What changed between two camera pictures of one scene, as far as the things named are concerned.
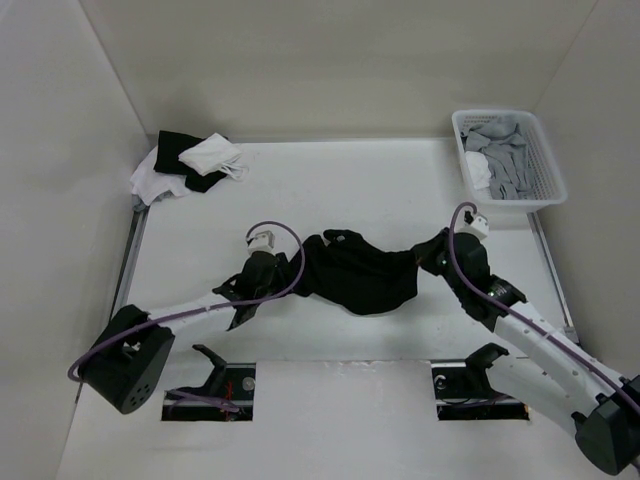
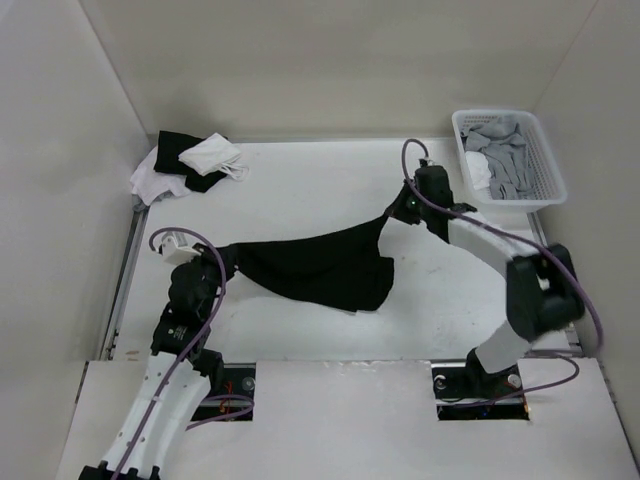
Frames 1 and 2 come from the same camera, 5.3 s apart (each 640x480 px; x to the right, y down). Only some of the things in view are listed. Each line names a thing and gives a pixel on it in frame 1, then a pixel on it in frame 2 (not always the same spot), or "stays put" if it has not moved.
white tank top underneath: x=147 y=184 stays put
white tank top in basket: x=478 y=169 stays put
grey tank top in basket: x=506 y=150 stays put
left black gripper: x=284 y=275 -> x=204 y=257
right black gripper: x=426 y=251 -> x=400 y=209
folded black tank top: x=168 y=148 stays put
